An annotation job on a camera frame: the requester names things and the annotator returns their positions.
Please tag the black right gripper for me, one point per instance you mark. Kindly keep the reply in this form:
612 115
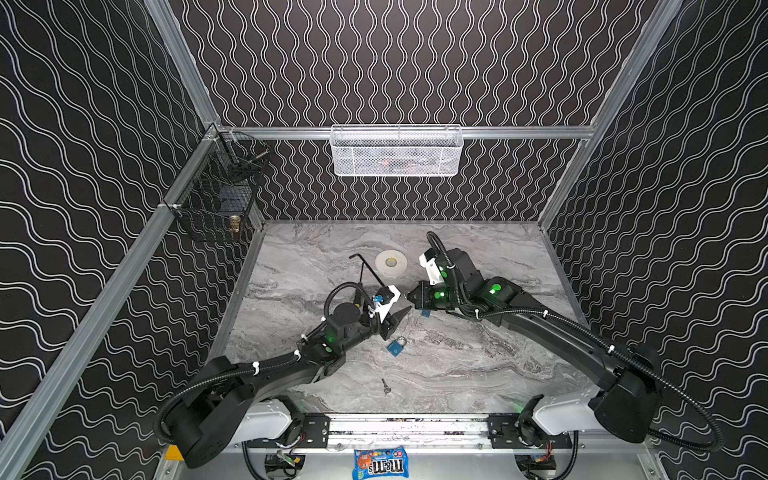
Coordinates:
427 291

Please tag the white tape roll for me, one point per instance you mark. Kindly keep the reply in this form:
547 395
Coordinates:
391 263

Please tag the black hex key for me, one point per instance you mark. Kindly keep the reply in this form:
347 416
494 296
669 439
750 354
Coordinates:
366 267

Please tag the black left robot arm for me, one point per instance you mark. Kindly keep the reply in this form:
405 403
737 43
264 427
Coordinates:
231 403

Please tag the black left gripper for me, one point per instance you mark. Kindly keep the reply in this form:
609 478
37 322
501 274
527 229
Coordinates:
380 315

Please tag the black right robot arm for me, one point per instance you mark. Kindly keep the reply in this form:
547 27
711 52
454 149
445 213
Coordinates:
627 384

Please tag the brass padlock in basket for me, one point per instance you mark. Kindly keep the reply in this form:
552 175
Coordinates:
235 222

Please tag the large blue padlock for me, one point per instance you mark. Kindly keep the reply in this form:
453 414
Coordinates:
396 346

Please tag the candy bag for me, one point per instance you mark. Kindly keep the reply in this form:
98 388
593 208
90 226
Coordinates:
380 463

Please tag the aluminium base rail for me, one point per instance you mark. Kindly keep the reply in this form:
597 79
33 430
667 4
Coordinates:
444 433

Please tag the black wire basket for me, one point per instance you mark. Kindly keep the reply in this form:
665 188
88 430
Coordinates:
225 184

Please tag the white wire basket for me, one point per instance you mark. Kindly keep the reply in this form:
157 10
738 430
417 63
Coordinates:
392 150

